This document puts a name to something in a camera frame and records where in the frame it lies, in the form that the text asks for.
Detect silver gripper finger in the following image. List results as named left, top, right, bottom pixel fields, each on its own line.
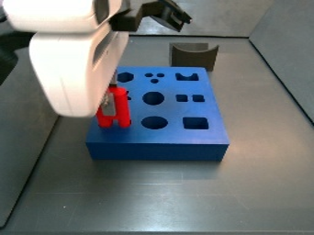
left=100, top=74, right=117, bottom=116

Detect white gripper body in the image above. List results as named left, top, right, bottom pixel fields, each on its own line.
left=29, top=24, right=128, bottom=118

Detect red square-circle peg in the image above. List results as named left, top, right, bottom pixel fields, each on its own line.
left=96, top=87, right=131, bottom=128

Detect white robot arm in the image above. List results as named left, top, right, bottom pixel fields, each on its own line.
left=3, top=0, right=128, bottom=118

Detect blue shape-sorting block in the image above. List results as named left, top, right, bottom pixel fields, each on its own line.
left=85, top=67, right=230, bottom=162

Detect dark grey curved holder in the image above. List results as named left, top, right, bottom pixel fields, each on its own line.
left=170, top=42, right=219, bottom=72

